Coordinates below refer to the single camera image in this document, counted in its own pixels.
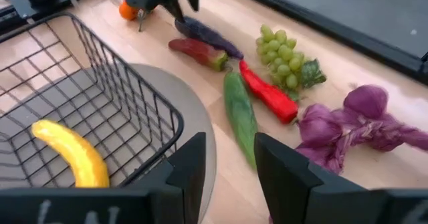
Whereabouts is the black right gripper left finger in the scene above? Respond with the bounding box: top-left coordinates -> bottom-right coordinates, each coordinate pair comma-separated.
0,132 -> 207,224

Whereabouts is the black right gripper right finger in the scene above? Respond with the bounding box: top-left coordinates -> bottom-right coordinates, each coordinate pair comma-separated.
253,132 -> 428,224

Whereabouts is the orange tangerine bunch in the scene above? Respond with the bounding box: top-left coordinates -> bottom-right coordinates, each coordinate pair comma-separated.
118,0 -> 148,33

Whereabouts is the dark purple eggplant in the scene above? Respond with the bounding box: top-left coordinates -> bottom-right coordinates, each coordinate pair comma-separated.
174,15 -> 245,60

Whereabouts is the dark red green-tipped pepper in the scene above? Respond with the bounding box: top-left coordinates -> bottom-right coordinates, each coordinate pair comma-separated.
167,38 -> 230,73

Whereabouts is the yellow banana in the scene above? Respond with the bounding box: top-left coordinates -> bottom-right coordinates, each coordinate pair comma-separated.
31,119 -> 110,189

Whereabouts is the green cucumber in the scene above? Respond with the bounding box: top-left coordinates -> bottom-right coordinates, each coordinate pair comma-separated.
223,72 -> 259,170

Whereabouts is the bright red pepper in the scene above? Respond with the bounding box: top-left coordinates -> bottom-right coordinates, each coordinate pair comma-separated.
239,59 -> 300,124

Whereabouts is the green grape bunch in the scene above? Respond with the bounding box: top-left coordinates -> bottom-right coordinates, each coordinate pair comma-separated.
255,23 -> 328,101

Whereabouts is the purple onion braid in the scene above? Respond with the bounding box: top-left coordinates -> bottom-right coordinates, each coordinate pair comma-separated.
296,84 -> 428,175

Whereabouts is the round grey placemat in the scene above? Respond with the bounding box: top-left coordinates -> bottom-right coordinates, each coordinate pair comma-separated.
0,63 -> 217,223

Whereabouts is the black wire basket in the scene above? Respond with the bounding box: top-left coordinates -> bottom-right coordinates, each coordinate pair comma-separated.
0,11 -> 185,188

